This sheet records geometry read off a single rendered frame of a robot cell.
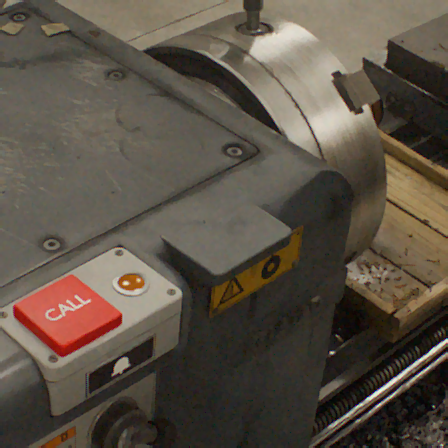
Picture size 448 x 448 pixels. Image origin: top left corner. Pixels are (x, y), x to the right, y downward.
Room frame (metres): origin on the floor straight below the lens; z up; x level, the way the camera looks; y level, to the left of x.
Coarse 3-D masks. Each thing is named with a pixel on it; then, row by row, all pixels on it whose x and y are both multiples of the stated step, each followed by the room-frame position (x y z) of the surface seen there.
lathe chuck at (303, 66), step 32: (192, 32) 1.21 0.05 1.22; (224, 32) 1.19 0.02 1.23; (288, 32) 1.20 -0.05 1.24; (288, 64) 1.15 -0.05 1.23; (320, 64) 1.16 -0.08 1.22; (320, 96) 1.12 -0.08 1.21; (320, 128) 1.09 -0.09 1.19; (352, 128) 1.12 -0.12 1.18; (352, 160) 1.09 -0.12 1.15; (384, 160) 1.13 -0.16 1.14; (384, 192) 1.12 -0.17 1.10; (352, 224) 1.08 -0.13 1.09; (352, 256) 1.11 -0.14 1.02
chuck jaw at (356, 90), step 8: (360, 72) 1.20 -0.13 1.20; (336, 80) 1.16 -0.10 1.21; (344, 80) 1.17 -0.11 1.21; (352, 80) 1.19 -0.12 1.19; (360, 80) 1.19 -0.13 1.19; (368, 80) 1.20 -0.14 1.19; (336, 88) 1.15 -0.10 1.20; (344, 88) 1.16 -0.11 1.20; (352, 88) 1.16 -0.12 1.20; (360, 88) 1.18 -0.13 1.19; (368, 88) 1.19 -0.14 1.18; (344, 96) 1.15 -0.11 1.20; (352, 96) 1.15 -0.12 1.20; (360, 96) 1.18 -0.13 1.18; (368, 96) 1.18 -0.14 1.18; (376, 96) 1.19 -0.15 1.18; (352, 104) 1.15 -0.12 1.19; (360, 104) 1.15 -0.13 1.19; (368, 104) 1.18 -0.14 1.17
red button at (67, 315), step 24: (48, 288) 0.72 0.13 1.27; (72, 288) 0.72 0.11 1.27; (24, 312) 0.69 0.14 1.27; (48, 312) 0.69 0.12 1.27; (72, 312) 0.70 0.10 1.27; (96, 312) 0.70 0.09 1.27; (120, 312) 0.70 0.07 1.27; (48, 336) 0.67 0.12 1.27; (72, 336) 0.67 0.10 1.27; (96, 336) 0.68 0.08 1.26
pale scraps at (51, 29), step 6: (6, 24) 1.13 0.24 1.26; (12, 24) 1.13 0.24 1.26; (18, 24) 1.13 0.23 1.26; (54, 24) 1.14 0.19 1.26; (60, 24) 1.14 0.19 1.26; (6, 30) 1.12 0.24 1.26; (12, 30) 1.12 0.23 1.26; (18, 30) 1.12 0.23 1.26; (42, 30) 1.12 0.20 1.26; (48, 30) 1.12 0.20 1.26; (54, 30) 1.12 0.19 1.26; (60, 30) 1.12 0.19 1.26; (66, 30) 1.13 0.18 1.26; (90, 30) 1.13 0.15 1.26; (96, 36) 1.12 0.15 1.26
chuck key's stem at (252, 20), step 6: (246, 0) 1.20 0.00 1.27; (252, 0) 1.20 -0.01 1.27; (258, 0) 1.20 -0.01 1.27; (246, 6) 1.20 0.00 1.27; (252, 6) 1.20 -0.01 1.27; (258, 6) 1.20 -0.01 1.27; (246, 12) 1.20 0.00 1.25; (252, 12) 1.20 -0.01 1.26; (258, 12) 1.20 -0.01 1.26; (246, 18) 1.20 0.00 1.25; (252, 18) 1.20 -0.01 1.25; (258, 18) 1.20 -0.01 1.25; (246, 24) 1.20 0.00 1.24; (252, 24) 1.20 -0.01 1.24; (258, 24) 1.20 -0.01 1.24; (252, 30) 1.20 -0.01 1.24; (258, 30) 1.20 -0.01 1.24
